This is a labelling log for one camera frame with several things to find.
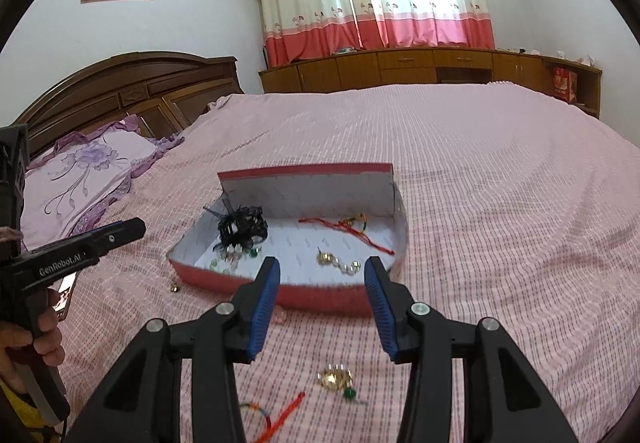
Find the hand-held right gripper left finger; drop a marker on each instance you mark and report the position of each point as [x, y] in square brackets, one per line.
[262, 313]

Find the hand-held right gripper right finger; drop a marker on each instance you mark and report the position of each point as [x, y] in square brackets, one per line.
[382, 313]

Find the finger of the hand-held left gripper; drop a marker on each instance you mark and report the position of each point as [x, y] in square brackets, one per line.
[120, 233]

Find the pink cardboard box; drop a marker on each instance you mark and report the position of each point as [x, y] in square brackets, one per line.
[320, 295]

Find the pearl and gold brooch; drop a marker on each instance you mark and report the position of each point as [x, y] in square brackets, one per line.
[345, 265]

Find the small green bead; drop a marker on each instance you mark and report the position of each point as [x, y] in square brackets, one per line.
[256, 251]

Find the black lace hair accessory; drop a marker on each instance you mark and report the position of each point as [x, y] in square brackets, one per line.
[240, 225]

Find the person's left hand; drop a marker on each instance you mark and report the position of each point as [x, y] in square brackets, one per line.
[15, 348]

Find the smartphone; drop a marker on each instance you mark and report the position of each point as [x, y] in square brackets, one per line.
[65, 295]

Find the purple floral pillow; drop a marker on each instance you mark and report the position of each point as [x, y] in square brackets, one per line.
[85, 173]

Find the gold charm with green bead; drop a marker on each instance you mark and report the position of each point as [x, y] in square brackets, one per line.
[336, 377]

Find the dark wooden headboard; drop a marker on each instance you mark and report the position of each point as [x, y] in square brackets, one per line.
[150, 83]

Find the pink checkered bedsheet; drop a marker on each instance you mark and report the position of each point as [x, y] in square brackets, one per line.
[500, 198]

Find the long wooden cabinet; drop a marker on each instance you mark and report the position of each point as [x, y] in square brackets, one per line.
[360, 68]

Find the red gift bag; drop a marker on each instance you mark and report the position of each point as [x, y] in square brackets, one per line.
[565, 84]

